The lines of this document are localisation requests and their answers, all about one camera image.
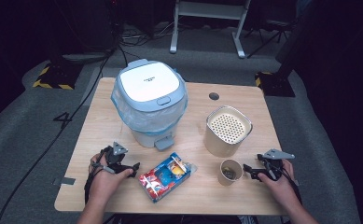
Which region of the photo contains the black floor cable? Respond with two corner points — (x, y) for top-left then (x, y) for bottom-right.
(0, 46), (117, 224)

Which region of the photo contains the black base with yellow stripes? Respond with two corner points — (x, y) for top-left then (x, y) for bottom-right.
(32, 61), (84, 91)
(254, 71), (296, 98)

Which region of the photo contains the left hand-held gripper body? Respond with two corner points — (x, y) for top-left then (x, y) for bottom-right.
(100, 141), (129, 175)

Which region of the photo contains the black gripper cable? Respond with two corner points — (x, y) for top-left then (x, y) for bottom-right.
(264, 158), (303, 204)
(83, 148), (112, 205)

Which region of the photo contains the beige container with perforated strainer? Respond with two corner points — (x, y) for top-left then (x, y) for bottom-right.
(202, 105), (254, 159)

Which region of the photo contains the person's right hand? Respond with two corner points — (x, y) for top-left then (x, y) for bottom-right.
(257, 159), (302, 210)

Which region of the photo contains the colourful cardboard box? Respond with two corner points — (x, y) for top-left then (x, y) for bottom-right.
(138, 151), (198, 204)

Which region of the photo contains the white metal table frame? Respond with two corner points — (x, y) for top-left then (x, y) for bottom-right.
(169, 0), (252, 60)

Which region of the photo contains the person's left hand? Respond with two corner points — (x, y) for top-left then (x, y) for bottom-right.
(88, 153), (134, 203)

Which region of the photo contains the clear blue bin liner bag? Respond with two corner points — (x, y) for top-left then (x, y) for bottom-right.
(110, 73), (189, 136)

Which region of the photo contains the yellow tea bag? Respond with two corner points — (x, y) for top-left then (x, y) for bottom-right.
(222, 166), (237, 180)

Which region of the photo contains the grey tape strip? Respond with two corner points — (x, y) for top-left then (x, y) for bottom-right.
(52, 176), (77, 187)

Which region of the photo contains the brown paper cup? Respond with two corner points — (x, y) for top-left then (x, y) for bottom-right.
(216, 159), (244, 187)

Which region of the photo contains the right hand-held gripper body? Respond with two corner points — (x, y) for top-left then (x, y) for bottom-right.
(256, 148), (296, 182)

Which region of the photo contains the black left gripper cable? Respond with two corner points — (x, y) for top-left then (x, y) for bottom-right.
(83, 148), (112, 205)

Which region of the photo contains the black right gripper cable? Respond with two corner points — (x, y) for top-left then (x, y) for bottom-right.
(264, 158), (303, 204)

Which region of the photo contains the white and blue pedal bin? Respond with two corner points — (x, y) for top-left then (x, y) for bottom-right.
(110, 58), (188, 152)

